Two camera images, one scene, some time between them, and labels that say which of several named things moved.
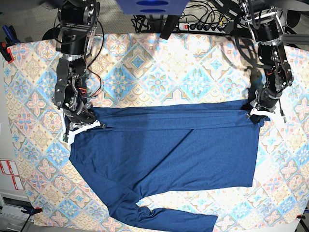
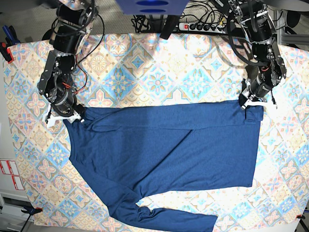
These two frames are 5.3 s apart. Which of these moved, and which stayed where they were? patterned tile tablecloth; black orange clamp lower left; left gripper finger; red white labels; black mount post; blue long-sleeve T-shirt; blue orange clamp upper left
Moved: left gripper finger
Stayed: red white labels; blue orange clamp upper left; patterned tile tablecloth; black orange clamp lower left; blue long-sleeve T-shirt; black mount post
